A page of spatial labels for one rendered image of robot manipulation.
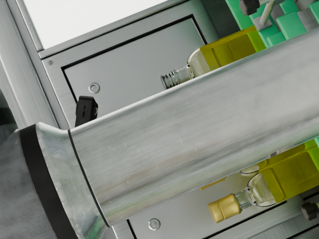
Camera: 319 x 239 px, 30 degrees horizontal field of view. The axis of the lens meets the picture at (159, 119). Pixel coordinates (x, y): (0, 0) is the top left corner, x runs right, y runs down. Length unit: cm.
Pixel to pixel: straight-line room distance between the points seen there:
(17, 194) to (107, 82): 73
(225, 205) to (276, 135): 50
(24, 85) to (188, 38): 33
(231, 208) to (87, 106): 28
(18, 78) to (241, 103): 77
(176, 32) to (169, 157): 75
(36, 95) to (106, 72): 14
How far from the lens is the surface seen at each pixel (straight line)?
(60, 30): 119
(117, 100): 114
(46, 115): 114
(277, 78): 47
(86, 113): 97
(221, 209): 96
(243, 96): 46
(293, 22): 93
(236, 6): 111
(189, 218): 109
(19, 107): 116
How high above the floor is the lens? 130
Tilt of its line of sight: 7 degrees down
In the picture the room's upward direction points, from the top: 113 degrees counter-clockwise
